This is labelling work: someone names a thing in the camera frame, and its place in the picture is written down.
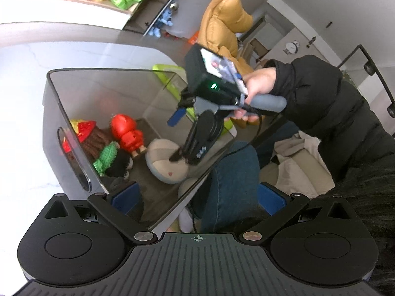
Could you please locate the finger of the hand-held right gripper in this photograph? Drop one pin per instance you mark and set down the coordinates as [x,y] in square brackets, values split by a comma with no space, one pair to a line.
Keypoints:
[177,156]
[177,115]

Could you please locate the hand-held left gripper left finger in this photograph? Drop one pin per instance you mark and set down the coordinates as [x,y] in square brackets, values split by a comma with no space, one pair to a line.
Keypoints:
[125,198]

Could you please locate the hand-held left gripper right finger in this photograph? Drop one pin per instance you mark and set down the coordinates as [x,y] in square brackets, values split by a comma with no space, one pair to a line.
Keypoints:
[271,202]

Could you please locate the beige round plush toy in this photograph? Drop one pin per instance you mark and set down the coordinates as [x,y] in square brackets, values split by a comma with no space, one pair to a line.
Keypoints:
[163,163]

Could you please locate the smoky transparent storage bin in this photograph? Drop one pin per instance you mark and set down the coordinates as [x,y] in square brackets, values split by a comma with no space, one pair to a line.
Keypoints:
[148,191]

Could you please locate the crocheted doll with red hat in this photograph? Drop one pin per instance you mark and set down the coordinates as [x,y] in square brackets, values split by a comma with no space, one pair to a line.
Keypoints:
[106,157]

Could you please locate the red doll toy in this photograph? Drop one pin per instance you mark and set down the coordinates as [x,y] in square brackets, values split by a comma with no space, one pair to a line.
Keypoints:
[126,132]

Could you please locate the person's right forearm black sleeve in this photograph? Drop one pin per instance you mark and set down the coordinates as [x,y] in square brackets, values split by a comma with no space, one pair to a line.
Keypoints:
[317,98]

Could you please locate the person's right hand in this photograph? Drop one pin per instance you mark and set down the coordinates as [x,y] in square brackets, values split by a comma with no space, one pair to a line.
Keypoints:
[262,81]

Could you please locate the person's legs in jeans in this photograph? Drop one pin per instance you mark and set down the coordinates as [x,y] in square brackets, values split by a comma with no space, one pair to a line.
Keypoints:
[234,185]

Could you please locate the beige cloth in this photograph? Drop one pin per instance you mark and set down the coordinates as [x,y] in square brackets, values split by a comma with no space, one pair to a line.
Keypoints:
[302,166]

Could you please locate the yellow padded chair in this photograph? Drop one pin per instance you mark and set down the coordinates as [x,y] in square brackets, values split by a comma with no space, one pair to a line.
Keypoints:
[225,21]

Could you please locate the blue robot figure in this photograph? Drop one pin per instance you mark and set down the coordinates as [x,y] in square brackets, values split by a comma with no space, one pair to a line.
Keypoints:
[162,21]

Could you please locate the person in black jacket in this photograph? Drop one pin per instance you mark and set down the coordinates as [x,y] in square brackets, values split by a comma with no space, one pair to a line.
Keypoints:
[370,197]

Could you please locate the white and wooden shelf unit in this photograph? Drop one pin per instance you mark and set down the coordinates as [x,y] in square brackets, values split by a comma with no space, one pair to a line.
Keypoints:
[61,9]

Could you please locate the black wheeled frame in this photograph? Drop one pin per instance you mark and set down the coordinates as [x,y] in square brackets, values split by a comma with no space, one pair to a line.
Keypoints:
[379,74]

